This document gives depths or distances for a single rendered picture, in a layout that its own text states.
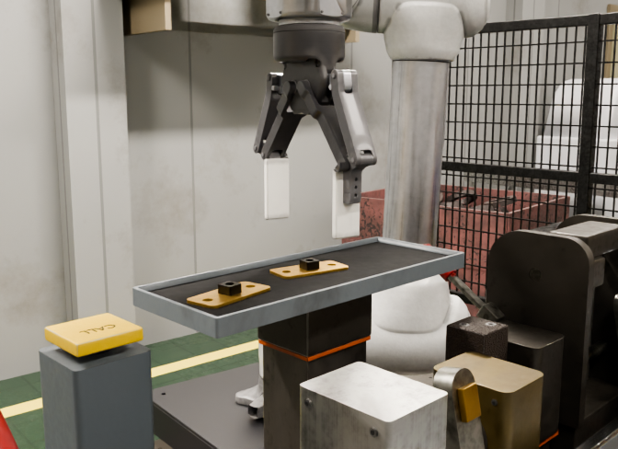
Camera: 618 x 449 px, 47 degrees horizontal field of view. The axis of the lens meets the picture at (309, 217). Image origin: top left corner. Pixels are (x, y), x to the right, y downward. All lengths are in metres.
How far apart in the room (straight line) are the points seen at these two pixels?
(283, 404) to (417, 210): 0.60
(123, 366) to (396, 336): 0.78
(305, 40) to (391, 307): 0.68
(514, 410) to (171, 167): 3.38
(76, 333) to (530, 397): 0.42
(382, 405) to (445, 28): 0.82
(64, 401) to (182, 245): 3.45
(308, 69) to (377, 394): 0.34
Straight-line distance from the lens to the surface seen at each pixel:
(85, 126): 3.57
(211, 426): 1.35
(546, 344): 0.84
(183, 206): 4.02
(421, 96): 1.28
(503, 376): 0.74
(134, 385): 0.63
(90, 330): 0.62
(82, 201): 3.59
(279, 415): 0.81
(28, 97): 3.64
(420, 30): 1.26
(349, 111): 0.70
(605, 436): 0.83
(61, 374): 0.62
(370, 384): 0.62
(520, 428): 0.74
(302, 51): 0.73
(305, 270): 0.78
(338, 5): 0.74
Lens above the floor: 1.35
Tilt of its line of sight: 10 degrees down
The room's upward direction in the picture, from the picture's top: straight up
